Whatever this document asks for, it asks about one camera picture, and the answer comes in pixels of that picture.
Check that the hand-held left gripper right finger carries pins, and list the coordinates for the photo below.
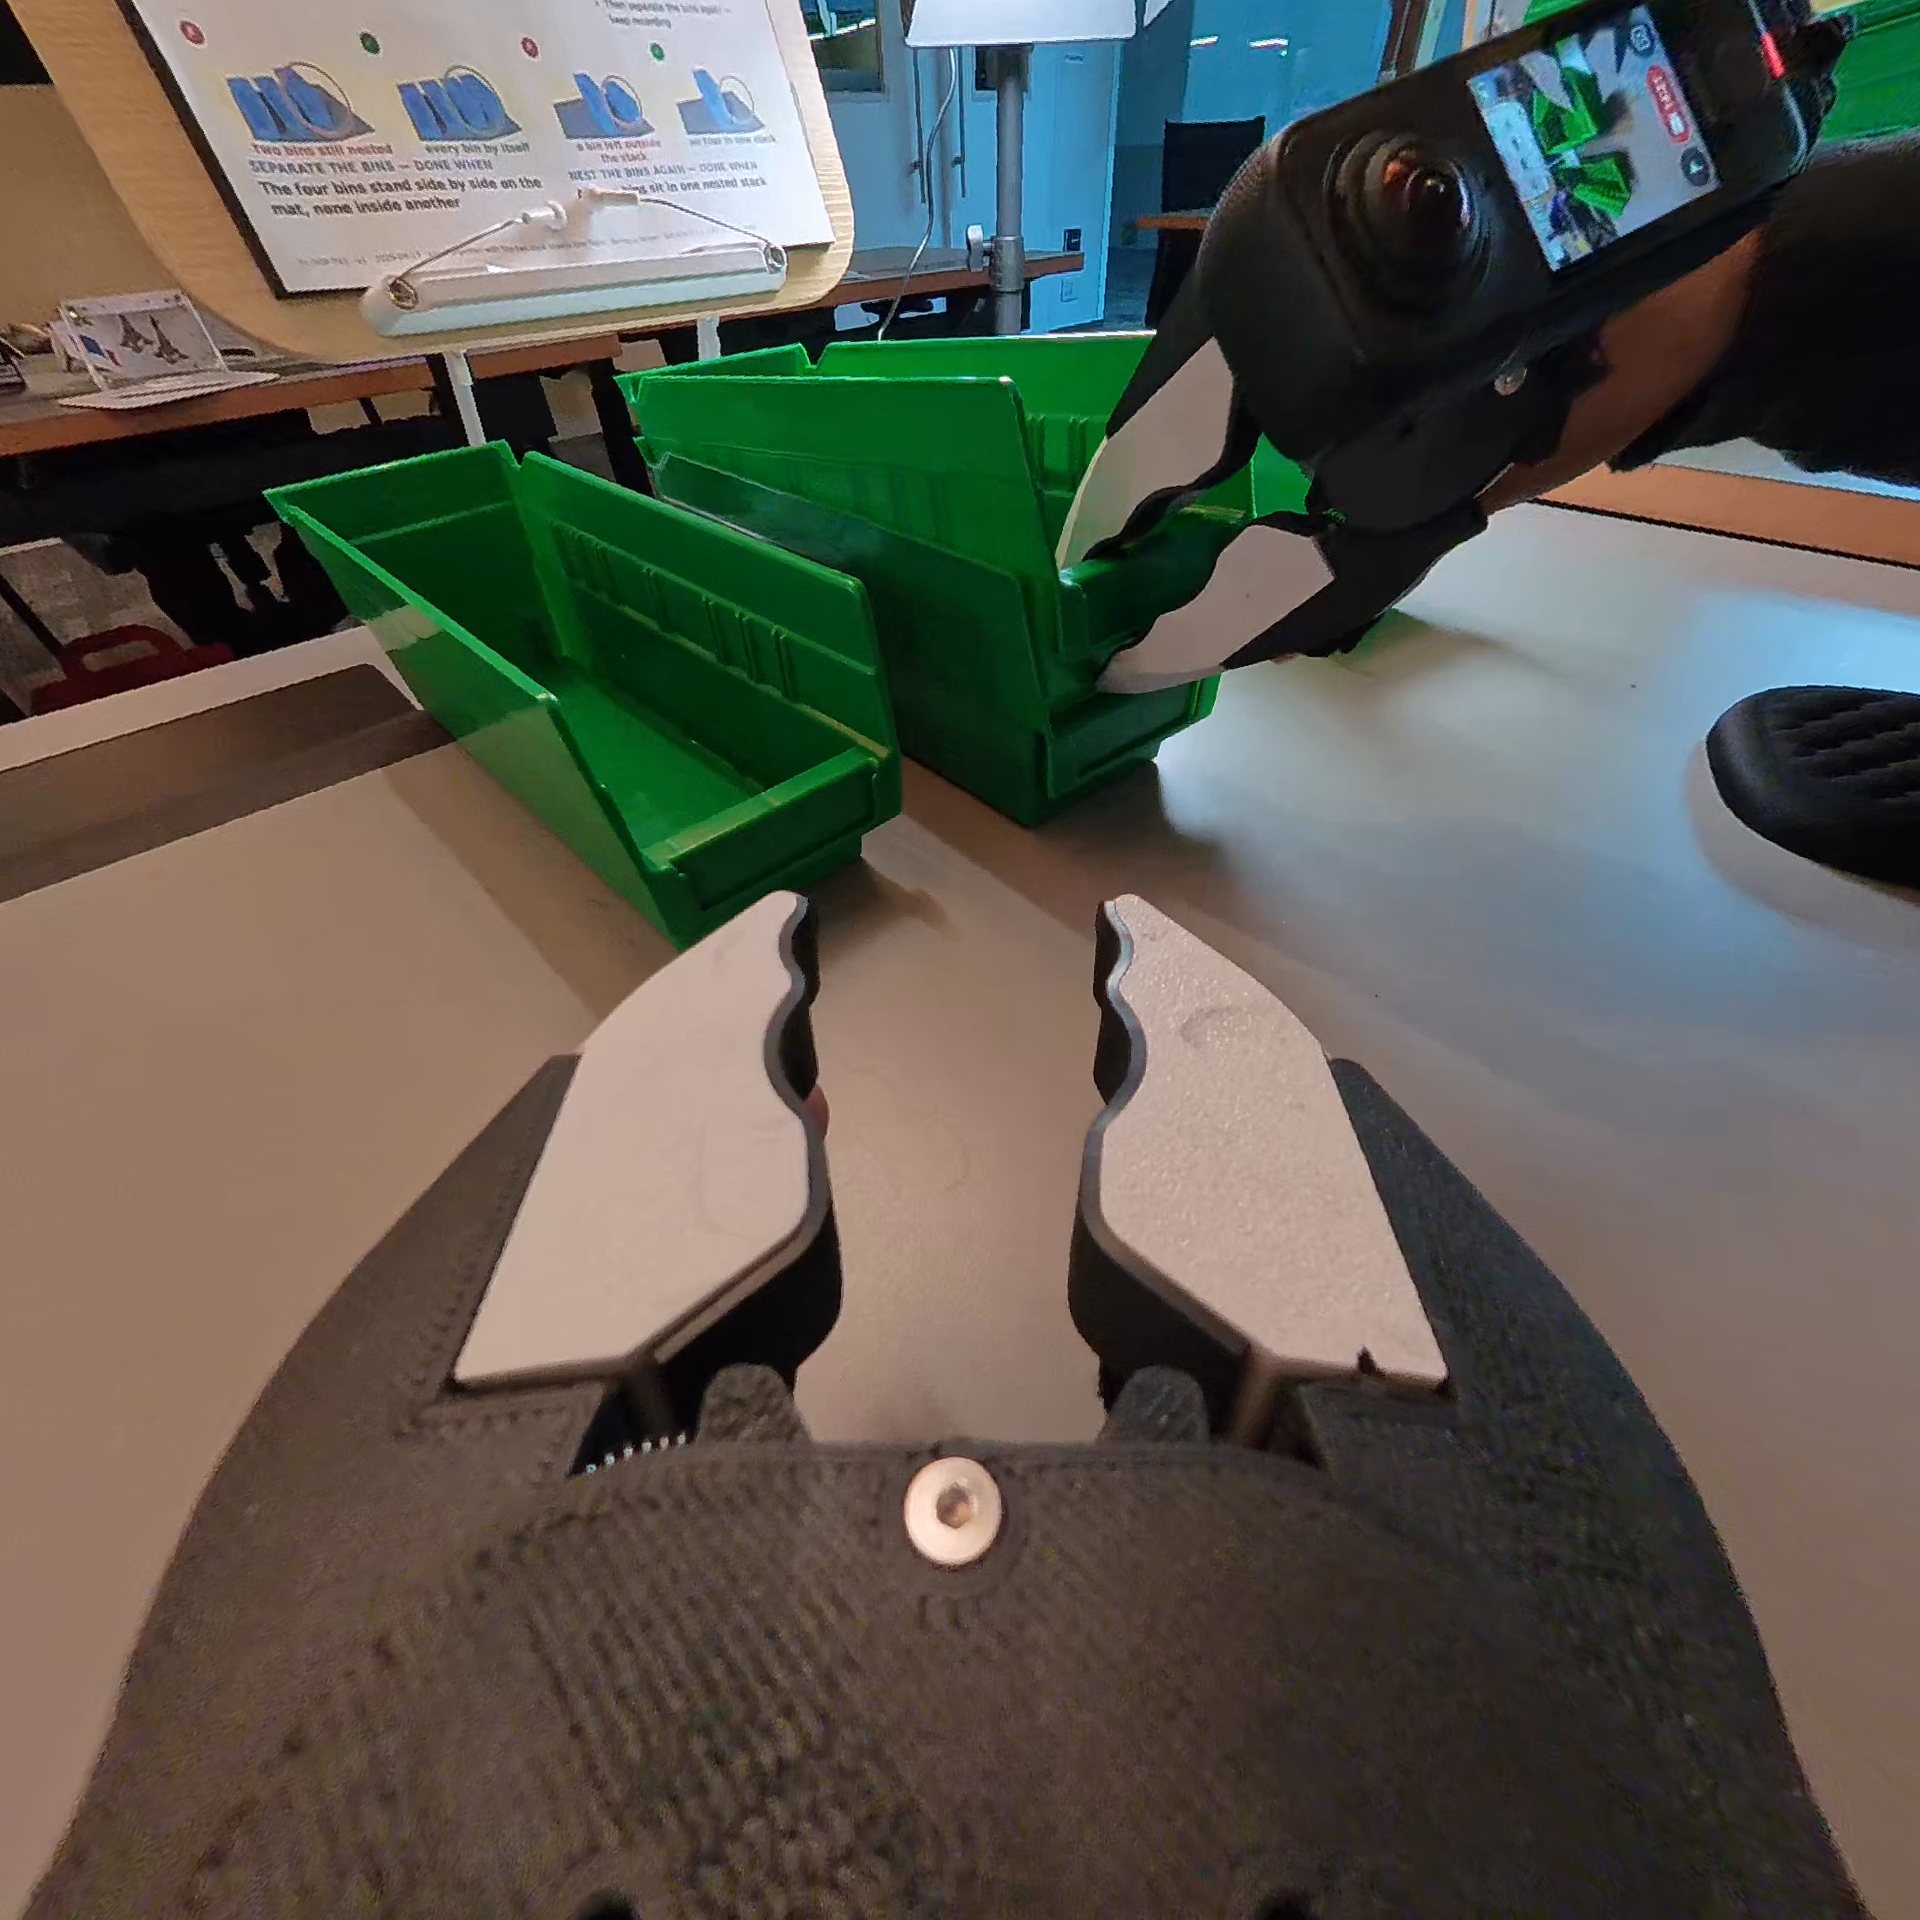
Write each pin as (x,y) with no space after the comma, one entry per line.
(1262,1199)

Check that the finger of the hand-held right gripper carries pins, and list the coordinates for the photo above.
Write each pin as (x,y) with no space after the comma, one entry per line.
(1245,598)
(1154,453)

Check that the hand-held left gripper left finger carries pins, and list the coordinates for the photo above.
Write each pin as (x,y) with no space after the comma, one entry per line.
(659,1199)

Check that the person's right forearm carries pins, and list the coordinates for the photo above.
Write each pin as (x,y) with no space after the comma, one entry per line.
(1847,303)

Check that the person's left hand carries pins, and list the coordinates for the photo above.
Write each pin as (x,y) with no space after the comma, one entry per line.
(820,1118)

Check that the grey metal pole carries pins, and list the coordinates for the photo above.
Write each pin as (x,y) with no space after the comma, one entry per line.
(1013,180)

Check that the white sign panel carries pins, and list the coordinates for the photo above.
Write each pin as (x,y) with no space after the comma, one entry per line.
(1020,17)

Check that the wood-edged white table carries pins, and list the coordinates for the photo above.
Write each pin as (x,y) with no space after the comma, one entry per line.
(1799,523)

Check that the white instruction sheet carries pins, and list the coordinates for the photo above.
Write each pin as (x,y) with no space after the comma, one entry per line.
(718,60)

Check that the clear page holder bar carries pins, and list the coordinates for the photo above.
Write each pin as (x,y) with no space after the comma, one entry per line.
(570,293)

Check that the black chair armrest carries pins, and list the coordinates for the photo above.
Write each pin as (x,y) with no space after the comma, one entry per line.
(1830,782)

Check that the white board stand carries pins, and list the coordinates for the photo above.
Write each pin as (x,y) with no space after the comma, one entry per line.
(462,395)

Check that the red bag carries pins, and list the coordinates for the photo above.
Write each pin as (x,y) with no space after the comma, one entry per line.
(119,661)

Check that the brown wooden table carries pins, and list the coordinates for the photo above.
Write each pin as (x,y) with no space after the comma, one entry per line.
(302,382)

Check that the clear acrylic sign holder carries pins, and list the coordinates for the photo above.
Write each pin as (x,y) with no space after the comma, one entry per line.
(136,337)

